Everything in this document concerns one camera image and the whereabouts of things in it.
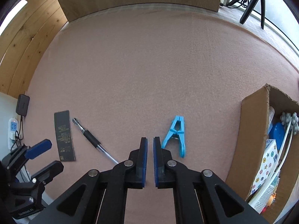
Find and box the black gel pen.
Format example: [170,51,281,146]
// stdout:
[72,118,119,164]

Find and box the patterned tissue pack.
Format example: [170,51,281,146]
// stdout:
[250,139,278,194]

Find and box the blue round container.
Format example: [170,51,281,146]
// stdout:
[268,122,285,148]

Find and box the white roller massager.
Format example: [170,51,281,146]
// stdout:
[249,112,298,203]

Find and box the white blue lotion bottle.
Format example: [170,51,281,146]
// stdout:
[248,176,280,214]

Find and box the black card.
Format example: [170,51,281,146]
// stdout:
[54,110,75,162]

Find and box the white power strip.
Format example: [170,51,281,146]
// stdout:
[8,117,19,149]

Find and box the black power adapter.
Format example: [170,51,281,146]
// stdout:
[16,94,30,117]

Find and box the cardboard box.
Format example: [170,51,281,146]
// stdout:
[226,84,298,223]

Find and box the light blue plastic clip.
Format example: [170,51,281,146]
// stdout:
[162,115,186,158]

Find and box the pine wood panel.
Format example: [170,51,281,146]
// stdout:
[1,0,67,98]

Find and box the pink table cloth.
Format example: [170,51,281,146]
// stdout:
[24,5,298,180]

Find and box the black tripod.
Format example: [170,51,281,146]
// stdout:
[225,0,266,29]

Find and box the black adapter cable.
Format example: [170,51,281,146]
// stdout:
[10,115,25,152]

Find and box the cartoon dragon keychain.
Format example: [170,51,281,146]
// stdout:
[262,193,276,213]

